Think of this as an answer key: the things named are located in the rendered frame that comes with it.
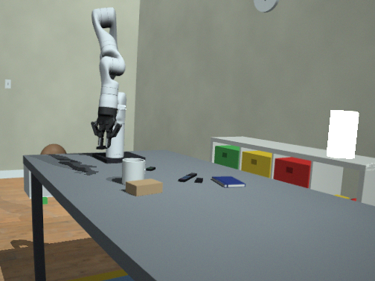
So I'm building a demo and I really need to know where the tan rectangular block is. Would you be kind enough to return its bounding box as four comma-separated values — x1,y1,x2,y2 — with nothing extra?
126,178,163,196

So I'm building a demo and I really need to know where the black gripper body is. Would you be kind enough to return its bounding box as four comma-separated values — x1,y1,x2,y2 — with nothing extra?
97,106,117,129

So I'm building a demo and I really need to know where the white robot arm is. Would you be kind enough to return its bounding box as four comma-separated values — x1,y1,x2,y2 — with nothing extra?
92,7,126,158

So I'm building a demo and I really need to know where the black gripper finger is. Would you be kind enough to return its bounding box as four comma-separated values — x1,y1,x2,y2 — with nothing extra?
91,120,106,146
106,120,122,148

